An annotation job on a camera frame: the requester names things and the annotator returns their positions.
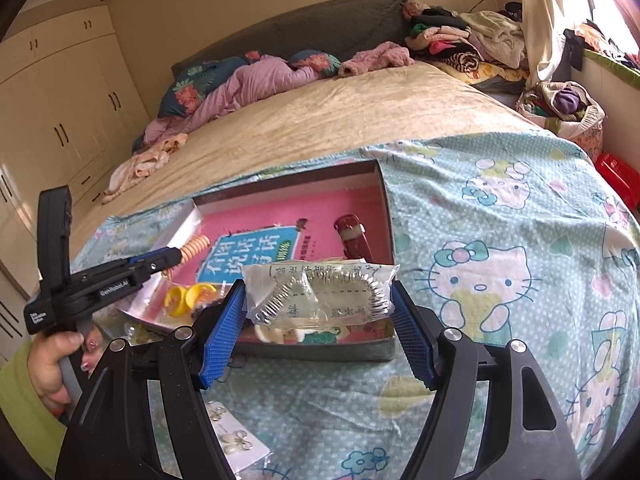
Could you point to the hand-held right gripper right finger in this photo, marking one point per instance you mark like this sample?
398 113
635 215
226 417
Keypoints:
412 335

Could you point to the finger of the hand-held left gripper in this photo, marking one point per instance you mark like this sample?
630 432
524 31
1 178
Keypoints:
165 264
150 255

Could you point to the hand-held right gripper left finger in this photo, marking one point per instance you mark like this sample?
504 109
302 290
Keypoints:
220 335

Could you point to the yellow hair rings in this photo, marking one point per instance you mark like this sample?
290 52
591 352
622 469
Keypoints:
180 300

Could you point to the cream claw hair clip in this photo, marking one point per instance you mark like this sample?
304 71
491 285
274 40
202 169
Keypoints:
267 334

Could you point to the grey cardboard box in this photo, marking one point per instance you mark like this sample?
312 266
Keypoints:
320 352

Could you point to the silver comb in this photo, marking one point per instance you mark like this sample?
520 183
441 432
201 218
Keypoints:
320 295

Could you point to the dark red hair clip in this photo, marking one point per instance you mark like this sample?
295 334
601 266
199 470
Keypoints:
357 245

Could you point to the person's left hand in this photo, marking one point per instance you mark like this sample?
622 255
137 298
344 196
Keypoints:
50 360

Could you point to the pale crumpled clothing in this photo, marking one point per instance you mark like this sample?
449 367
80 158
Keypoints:
145 165

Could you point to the white earrings packet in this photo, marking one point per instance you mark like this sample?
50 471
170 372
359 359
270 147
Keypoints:
235 440

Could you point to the printed cartoon blanket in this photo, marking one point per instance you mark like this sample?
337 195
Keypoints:
475 210

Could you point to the cream wardrobe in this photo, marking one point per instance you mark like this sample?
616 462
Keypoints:
50 110

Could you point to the pink book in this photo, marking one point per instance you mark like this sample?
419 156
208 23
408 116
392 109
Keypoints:
320 210

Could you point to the large floral pillow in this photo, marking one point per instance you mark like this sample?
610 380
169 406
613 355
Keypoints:
190 90

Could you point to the pink quilt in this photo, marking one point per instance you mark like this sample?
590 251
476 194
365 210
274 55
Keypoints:
250 80

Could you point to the beige bedspread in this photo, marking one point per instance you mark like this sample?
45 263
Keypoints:
325 120

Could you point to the small floral pillow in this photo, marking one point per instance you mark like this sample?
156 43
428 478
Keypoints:
315 60

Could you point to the red plastic box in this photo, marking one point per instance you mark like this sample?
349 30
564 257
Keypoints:
620 175

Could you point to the yellow patterned bedding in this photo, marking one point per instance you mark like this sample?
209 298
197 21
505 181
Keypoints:
480 77

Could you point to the basket of clothes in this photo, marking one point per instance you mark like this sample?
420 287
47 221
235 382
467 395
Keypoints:
560 105

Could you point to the pink fluffy garment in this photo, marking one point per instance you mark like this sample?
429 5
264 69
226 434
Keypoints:
375 57

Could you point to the dark grey headboard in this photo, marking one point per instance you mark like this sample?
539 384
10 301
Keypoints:
325 25

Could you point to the pile of clothes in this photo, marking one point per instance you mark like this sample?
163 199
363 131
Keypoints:
450 35

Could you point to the clothes on window sill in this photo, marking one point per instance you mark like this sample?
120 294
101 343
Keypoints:
600 40

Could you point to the cream curtain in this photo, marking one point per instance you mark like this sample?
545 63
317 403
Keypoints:
545 10

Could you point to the window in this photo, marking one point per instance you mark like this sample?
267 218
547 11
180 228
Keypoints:
615 5

